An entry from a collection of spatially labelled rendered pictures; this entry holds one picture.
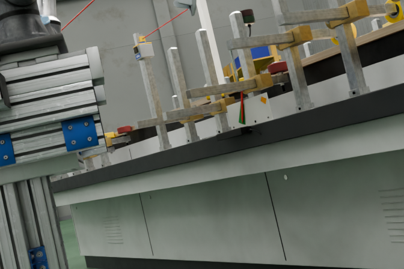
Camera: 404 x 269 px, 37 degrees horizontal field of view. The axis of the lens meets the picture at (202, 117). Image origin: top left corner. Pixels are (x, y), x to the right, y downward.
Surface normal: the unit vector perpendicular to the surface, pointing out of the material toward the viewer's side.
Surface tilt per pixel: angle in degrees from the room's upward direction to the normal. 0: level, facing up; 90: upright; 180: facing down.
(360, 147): 90
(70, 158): 90
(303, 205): 90
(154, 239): 90
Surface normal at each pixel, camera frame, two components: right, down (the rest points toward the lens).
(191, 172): -0.83, 0.15
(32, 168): 0.15, -0.10
